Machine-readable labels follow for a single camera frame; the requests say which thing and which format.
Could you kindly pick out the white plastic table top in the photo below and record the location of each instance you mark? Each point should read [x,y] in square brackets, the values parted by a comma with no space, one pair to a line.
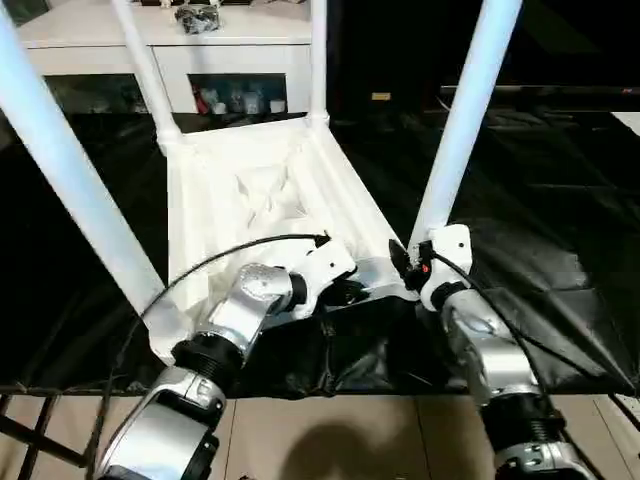
[260,175]

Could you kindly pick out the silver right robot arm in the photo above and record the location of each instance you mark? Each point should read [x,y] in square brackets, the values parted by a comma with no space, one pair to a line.
[490,345]

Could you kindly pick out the white flat board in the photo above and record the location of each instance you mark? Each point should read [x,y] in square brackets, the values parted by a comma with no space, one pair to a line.
[627,124]

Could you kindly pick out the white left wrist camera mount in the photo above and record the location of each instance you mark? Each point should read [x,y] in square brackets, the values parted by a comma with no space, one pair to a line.
[325,260]

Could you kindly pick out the dark crumpled bag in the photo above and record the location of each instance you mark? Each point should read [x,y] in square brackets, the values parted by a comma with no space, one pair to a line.
[199,20]

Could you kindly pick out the black metal stand leg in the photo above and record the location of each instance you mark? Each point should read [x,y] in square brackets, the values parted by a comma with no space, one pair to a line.
[40,435]

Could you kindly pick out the white cabinet with glass doors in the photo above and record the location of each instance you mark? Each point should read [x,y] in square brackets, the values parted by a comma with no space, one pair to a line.
[225,60]

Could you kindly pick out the black cloth mat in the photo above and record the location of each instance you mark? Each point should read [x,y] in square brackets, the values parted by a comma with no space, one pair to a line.
[525,200]

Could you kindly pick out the small tan label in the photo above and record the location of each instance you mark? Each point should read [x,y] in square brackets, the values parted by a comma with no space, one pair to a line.
[381,96]

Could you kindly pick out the red bottle in cabinet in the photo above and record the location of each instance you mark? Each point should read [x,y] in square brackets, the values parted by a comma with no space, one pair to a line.
[201,101]

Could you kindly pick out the dark metal rail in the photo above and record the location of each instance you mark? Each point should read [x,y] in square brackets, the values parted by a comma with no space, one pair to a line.
[550,92]

